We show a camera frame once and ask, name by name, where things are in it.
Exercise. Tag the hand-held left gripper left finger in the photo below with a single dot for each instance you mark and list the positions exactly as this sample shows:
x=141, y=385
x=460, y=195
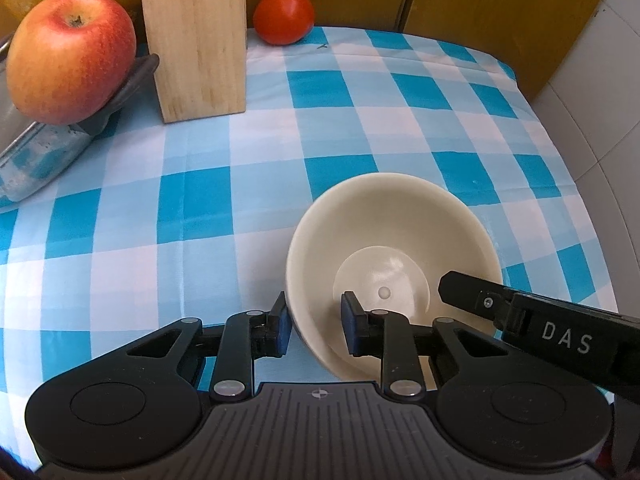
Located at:
x=284, y=327

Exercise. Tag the red tomato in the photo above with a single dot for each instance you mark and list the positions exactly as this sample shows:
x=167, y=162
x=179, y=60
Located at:
x=283, y=16

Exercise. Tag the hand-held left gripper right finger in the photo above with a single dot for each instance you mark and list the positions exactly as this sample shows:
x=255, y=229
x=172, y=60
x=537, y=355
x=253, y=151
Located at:
x=352, y=325

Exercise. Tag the blue white checkered tablecloth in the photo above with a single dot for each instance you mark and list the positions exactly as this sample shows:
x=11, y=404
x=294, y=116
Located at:
x=250, y=180

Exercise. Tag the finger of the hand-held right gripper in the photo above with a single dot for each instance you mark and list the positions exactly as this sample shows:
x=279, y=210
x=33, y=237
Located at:
x=465, y=292

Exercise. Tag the steel pan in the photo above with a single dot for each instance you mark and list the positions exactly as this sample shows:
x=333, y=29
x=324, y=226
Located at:
x=35, y=155

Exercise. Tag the wooden knife block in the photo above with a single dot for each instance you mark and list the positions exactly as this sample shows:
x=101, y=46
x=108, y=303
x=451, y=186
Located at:
x=195, y=35

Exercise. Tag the red yellow apple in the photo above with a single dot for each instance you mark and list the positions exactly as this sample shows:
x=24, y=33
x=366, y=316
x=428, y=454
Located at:
x=70, y=55

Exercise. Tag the cream plastic bowl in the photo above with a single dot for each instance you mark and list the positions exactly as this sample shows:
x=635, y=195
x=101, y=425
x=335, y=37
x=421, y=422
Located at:
x=390, y=220

